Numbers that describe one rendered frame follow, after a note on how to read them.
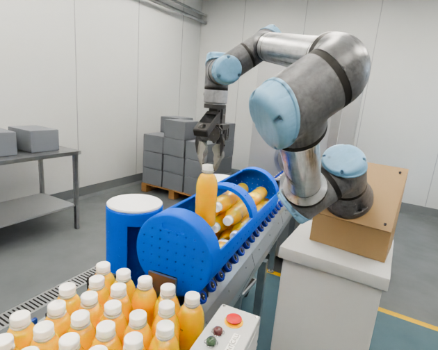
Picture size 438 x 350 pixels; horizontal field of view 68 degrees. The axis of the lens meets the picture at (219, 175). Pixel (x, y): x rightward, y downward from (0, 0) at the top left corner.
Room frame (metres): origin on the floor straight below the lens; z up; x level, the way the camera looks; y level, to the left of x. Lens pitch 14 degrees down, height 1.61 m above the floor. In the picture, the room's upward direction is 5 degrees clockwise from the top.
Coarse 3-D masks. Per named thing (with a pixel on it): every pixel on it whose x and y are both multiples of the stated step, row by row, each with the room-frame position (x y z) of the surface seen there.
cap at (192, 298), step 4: (188, 292) 0.73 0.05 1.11; (192, 292) 0.74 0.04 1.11; (196, 292) 0.74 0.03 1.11; (188, 296) 0.72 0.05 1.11; (192, 296) 0.72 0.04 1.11; (196, 296) 0.72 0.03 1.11; (188, 300) 0.71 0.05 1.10; (192, 300) 0.71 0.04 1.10; (196, 300) 0.71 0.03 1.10; (188, 304) 0.71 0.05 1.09; (192, 304) 0.71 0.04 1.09; (196, 304) 0.71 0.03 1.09
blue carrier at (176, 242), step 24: (240, 192) 1.30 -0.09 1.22; (168, 216) 0.95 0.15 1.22; (192, 216) 0.96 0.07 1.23; (264, 216) 1.44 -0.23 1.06; (144, 240) 0.98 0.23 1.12; (168, 240) 0.95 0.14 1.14; (192, 240) 0.92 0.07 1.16; (216, 240) 0.95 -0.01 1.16; (240, 240) 1.12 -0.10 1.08; (144, 264) 0.98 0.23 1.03; (168, 264) 0.95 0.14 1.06; (192, 264) 0.91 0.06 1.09; (216, 264) 0.92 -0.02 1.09; (192, 288) 0.91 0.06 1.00
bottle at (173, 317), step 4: (156, 316) 0.68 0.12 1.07; (160, 316) 0.67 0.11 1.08; (164, 316) 0.66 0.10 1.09; (168, 316) 0.67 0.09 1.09; (172, 316) 0.68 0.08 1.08; (176, 316) 0.68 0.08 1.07; (156, 320) 0.67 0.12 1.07; (160, 320) 0.66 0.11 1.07; (172, 320) 0.67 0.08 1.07; (176, 320) 0.67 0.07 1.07; (152, 324) 0.67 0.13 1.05; (176, 324) 0.67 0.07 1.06; (152, 328) 0.66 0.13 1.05; (176, 328) 0.67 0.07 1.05; (152, 332) 0.66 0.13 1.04; (176, 332) 0.66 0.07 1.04; (176, 336) 0.66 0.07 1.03
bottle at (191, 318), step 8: (184, 304) 0.72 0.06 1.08; (184, 312) 0.71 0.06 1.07; (192, 312) 0.70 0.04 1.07; (200, 312) 0.71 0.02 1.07; (184, 320) 0.70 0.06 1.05; (192, 320) 0.70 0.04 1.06; (200, 320) 0.71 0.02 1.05; (184, 328) 0.69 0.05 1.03; (192, 328) 0.69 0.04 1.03; (200, 328) 0.70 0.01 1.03; (184, 336) 0.69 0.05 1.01; (192, 336) 0.69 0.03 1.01; (184, 344) 0.69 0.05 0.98; (192, 344) 0.69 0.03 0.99
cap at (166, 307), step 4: (164, 300) 0.70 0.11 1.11; (168, 300) 0.70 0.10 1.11; (160, 304) 0.68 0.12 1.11; (164, 304) 0.68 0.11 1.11; (168, 304) 0.68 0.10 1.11; (172, 304) 0.68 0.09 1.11; (160, 308) 0.67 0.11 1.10; (164, 308) 0.66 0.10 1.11; (168, 308) 0.67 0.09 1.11; (172, 308) 0.67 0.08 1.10; (160, 312) 0.67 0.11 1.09; (164, 312) 0.66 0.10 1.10; (168, 312) 0.66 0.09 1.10; (172, 312) 0.67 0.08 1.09
